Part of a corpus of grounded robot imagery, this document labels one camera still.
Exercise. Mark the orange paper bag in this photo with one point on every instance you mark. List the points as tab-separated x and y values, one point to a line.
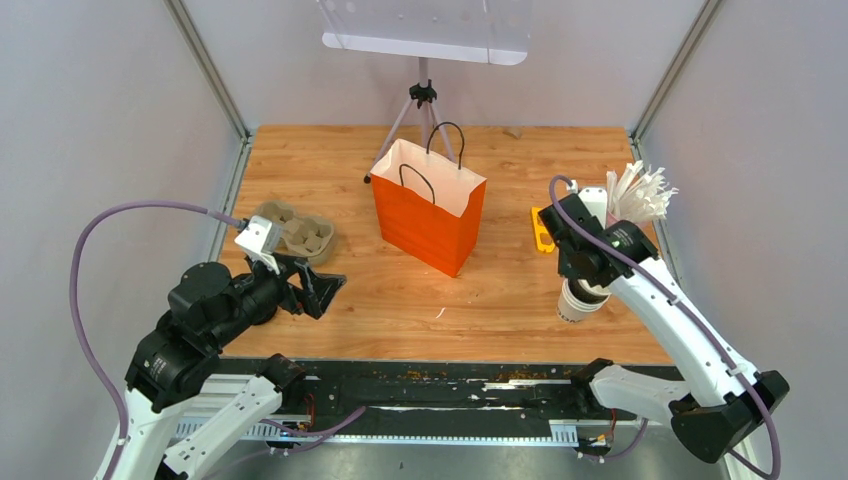
427	205

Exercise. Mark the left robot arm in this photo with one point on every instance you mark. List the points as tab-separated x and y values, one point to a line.
208	309

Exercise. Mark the white wrapped straws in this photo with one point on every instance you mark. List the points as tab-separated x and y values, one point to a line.
639	194

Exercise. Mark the cardboard cup carrier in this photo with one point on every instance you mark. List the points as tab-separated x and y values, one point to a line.
308	236

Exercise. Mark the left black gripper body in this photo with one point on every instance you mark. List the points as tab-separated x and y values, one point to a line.
264	290

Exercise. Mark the white paper cup stack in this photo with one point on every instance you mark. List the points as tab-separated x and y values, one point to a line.
578	299

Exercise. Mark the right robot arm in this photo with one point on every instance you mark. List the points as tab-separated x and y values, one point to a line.
721	399

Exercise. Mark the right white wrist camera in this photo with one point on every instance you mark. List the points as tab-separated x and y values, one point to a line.
595	199

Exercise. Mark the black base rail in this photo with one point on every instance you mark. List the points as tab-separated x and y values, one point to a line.
449	400

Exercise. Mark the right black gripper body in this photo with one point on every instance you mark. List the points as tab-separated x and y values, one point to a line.
566	267

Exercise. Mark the yellow plastic triangle tool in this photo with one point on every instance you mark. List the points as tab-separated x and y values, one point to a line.
542	239

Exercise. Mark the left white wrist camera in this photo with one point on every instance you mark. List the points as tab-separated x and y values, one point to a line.
259	241

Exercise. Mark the tripod stand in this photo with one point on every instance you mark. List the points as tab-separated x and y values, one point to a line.
423	97

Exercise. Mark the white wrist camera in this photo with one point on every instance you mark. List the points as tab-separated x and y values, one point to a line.
259	241
595	199

